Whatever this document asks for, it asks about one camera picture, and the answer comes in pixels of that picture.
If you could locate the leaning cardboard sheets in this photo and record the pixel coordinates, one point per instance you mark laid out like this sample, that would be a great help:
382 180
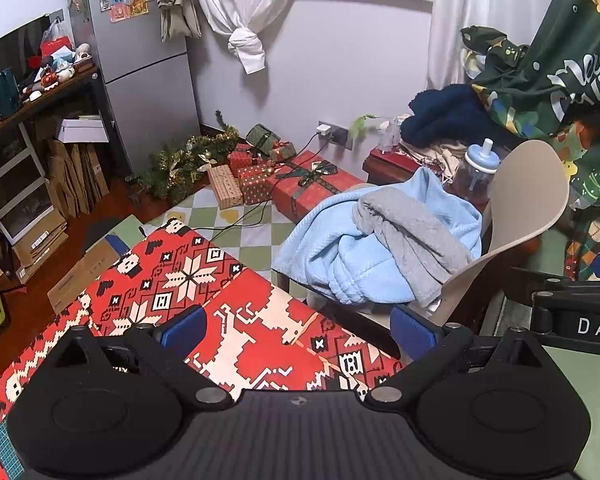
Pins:
76 180

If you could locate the red patterned christmas tablecloth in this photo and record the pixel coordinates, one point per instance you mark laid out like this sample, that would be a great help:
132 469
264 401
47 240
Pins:
221 318

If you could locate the grey polo shirt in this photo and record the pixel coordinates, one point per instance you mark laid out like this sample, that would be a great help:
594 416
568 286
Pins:
423 247

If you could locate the silver refrigerator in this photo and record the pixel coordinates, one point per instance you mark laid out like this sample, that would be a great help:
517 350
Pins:
148 83

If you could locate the blue lid water bottle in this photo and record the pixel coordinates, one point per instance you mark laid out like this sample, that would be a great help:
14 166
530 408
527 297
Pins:
476 172

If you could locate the large red gift box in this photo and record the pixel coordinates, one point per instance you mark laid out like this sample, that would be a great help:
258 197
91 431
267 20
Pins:
301 183

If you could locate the light blue fleece blanket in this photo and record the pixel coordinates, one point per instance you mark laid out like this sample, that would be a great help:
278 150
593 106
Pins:
329 254

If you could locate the christmas garland with lights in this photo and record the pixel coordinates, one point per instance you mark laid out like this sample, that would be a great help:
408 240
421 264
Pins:
174 171

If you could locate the green christmas blanket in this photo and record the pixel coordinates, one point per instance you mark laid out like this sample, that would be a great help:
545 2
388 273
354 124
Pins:
549 90

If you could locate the beige hanging bag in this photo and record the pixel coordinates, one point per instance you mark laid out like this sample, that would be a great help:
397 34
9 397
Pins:
178 18

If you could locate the wall power outlet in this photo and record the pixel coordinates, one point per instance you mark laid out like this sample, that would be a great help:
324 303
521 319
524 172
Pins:
334 134

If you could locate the flat cardboard box mianshu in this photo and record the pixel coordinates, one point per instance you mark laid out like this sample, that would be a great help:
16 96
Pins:
95 261

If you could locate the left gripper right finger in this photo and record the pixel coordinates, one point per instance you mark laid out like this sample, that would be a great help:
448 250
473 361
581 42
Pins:
433 350

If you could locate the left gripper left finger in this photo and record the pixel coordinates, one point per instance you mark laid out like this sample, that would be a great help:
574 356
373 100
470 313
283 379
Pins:
162 350

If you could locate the white drawer shelf unit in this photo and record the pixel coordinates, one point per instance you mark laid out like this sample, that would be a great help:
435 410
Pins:
24 196

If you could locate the beige plastic chair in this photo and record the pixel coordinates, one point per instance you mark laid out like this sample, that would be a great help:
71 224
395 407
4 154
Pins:
528 194

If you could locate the dark blue fleece garment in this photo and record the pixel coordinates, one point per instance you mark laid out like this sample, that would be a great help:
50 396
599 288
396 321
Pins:
452 113

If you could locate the beige patterned gift box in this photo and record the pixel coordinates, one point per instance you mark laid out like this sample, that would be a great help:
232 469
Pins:
225 187

